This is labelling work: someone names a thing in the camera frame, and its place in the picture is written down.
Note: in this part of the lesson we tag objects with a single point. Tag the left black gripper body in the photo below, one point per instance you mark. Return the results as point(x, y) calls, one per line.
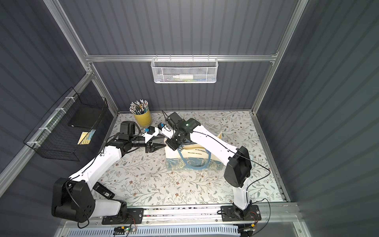
point(149, 145)

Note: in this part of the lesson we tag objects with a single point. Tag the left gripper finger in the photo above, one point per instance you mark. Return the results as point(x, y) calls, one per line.
point(159, 136)
point(154, 147)

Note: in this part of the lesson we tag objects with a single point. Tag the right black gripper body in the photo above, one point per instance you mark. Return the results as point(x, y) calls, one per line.
point(169, 133)

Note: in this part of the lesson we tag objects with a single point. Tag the cream canvas tote bag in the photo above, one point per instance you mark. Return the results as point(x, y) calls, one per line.
point(191, 157)

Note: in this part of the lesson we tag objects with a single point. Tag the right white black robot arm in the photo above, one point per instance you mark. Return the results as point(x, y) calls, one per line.
point(236, 160)

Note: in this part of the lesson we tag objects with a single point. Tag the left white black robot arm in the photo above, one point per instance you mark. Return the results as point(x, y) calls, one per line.
point(72, 197)

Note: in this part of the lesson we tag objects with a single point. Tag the yellow pencil cup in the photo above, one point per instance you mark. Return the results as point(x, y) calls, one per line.
point(144, 120)

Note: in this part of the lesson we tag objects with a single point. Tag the floral table mat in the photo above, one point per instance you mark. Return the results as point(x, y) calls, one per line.
point(145, 179)

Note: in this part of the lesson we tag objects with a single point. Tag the bundle of pencils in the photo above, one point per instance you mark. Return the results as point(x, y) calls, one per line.
point(139, 107)

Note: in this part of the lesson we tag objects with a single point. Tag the yellow notepad in basket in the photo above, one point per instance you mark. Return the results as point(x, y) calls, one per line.
point(86, 137)

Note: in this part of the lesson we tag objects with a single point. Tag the black remote device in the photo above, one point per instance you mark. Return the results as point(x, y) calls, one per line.
point(102, 190)

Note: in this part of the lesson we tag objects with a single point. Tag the black notebook in basket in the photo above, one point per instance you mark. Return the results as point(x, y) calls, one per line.
point(86, 117)

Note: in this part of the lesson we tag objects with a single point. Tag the white wire mesh basket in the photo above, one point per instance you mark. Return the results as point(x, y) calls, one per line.
point(205, 72)

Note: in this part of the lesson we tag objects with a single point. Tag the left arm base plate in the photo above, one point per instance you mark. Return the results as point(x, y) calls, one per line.
point(125, 217)

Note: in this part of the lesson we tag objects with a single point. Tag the black wire wall basket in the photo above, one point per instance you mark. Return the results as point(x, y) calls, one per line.
point(54, 139)

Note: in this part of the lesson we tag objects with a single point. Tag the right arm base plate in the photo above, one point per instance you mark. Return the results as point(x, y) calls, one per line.
point(232, 213)

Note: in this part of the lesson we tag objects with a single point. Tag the white perforated cable duct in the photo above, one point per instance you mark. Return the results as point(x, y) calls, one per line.
point(157, 231)

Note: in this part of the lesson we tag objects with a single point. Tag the aluminium rail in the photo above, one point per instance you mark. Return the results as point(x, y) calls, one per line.
point(207, 213)

